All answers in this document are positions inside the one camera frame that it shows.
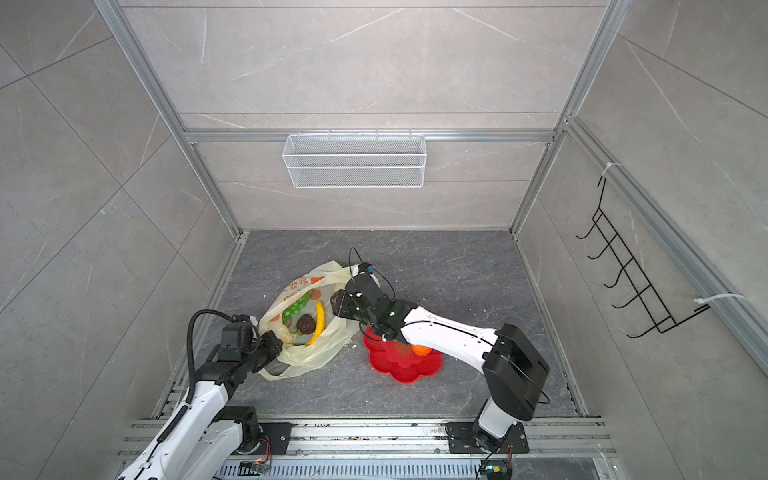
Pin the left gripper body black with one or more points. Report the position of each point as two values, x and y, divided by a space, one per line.
250 359

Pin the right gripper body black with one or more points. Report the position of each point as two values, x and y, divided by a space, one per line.
368 318

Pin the beige fake potato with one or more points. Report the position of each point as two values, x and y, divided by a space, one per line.
286 336

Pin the yellow fake banana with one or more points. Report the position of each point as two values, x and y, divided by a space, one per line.
320 323

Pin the dark brown fake fruit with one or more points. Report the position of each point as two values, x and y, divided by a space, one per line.
306 325

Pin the translucent yellowish plastic bag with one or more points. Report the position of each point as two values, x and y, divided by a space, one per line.
299 359

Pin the red flower-shaped plate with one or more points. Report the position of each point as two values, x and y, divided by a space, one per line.
398 360

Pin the orange fake fruit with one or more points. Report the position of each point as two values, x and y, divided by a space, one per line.
421 350

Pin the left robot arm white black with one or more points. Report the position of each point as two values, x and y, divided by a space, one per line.
204 429

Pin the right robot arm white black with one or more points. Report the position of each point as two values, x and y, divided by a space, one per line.
514 371

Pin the green fake grapes bunch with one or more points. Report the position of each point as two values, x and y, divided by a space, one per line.
295 310

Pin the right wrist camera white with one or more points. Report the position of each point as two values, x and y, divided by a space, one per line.
366 268

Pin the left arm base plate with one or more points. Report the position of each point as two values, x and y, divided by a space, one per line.
270 438

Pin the aluminium rail at front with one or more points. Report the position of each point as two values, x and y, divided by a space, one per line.
571 437

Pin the white wire mesh basket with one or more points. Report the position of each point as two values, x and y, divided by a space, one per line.
355 160

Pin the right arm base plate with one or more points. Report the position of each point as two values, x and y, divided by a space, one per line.
468 438

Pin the black wire hook rack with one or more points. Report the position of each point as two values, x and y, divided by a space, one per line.
632 273

